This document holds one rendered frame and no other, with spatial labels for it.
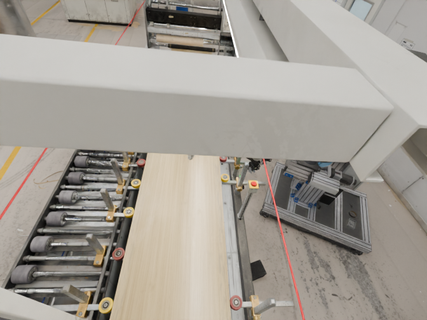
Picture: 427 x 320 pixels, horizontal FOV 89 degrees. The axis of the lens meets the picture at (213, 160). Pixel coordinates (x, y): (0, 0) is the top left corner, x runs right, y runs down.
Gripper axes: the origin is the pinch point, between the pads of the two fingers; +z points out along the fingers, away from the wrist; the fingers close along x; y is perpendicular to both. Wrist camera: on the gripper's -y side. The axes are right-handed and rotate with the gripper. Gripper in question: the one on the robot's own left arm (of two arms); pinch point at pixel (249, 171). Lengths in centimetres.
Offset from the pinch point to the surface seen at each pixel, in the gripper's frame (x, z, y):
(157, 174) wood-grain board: -81, 6, -25
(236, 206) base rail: -17.8, 26.5, 18.2
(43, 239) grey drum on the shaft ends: -169, 11, 5
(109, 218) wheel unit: -125, 10, 3
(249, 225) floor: 17, 97, 16
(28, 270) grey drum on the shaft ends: -176, 11, 24
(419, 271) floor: 184, 97, 134
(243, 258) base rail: -33, 27, 63
